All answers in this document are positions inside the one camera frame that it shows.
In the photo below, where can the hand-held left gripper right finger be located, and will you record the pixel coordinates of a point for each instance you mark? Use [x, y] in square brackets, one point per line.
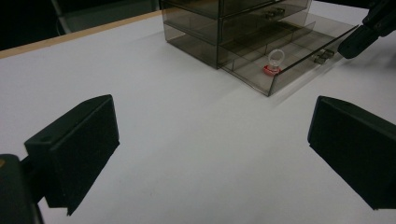
[355, 146]

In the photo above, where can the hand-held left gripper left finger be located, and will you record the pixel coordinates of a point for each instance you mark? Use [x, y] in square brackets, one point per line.
[84, 146]

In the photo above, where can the smoky acrylic divided drawer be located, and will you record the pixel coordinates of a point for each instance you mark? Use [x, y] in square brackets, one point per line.
[280, 81]

